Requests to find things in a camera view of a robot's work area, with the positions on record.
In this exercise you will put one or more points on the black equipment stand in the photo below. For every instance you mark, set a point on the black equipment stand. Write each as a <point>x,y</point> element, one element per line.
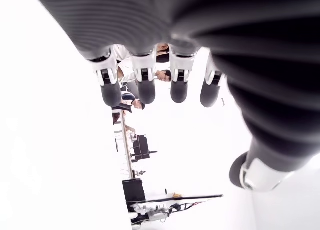
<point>141,147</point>

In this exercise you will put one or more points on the person with glasses black hair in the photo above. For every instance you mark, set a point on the person with glasses black hair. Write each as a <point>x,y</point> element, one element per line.
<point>163,76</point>

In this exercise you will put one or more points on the person in striped shirt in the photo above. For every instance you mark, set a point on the person in striped shirt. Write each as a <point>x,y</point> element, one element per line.
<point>130,98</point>

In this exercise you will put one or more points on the light wooden beam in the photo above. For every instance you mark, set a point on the light wooden beam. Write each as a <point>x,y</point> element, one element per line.
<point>127,144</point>

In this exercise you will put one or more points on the black box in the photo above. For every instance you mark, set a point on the black box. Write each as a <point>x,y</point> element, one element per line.
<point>133,192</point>

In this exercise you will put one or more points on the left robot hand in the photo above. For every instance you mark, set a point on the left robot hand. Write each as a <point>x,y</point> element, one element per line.
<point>250,52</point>

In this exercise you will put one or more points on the person in white top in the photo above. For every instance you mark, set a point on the person in white top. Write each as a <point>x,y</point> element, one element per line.
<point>123,55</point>

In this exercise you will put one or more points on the thin black bar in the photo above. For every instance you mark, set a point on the thin black bar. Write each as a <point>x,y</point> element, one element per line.
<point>190,197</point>

